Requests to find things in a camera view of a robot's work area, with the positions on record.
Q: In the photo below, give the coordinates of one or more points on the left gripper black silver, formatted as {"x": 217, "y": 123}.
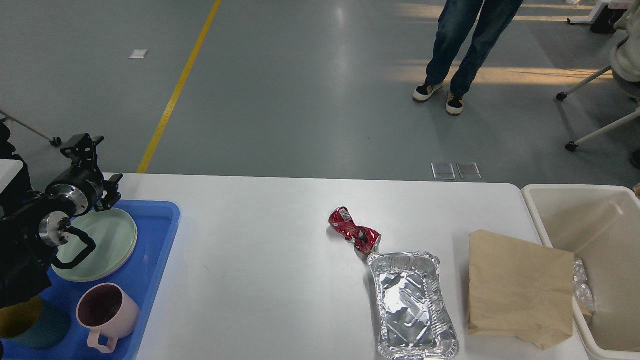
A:
{"x": 83, "y": 184}

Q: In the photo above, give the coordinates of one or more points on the green plate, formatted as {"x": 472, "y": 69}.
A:
{"x": 115, "y": 234}

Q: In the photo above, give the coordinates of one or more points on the pink mug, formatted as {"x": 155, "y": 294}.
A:
{"x": 109, "y": 314}

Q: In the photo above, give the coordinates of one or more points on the aluminium foil tray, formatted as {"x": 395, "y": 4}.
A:
{"x": 414, "y": 321}

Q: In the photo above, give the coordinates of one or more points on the brown paper bag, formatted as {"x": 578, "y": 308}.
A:
{"x": 520, "y": 289}

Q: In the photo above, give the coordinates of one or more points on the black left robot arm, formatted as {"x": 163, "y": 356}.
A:
{"x": 36, "y": 229}

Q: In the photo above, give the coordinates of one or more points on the blue plastic tray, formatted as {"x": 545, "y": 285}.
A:
{"x": 157, "y": 223}

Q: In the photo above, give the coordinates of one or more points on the teal yellow cup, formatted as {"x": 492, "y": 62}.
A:
{"x": 35, "y": 324}

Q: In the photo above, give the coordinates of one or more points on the crushed red can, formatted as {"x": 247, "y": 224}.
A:
{"x": 364, "y": 239}

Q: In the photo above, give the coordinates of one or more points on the clear floor plate left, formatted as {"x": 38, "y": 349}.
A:
{"x": 443, "y": 171}

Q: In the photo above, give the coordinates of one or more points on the clear floor plate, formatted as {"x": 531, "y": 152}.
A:
{"x": 469, "y": 170}
{"x": 443, "y": 171}

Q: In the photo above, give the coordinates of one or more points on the clear floor plate right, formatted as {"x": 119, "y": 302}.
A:
{"x": 469, "y": 170}

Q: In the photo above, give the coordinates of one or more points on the crumpled foil in bin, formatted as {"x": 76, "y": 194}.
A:
{"x": 581, "y": 289}

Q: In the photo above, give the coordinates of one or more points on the beige plastic bin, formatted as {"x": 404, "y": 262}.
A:
{"x": 601, "y": 226}

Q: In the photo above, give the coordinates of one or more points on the seated person in white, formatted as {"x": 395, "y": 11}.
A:
{"x": 625, "y": 57}

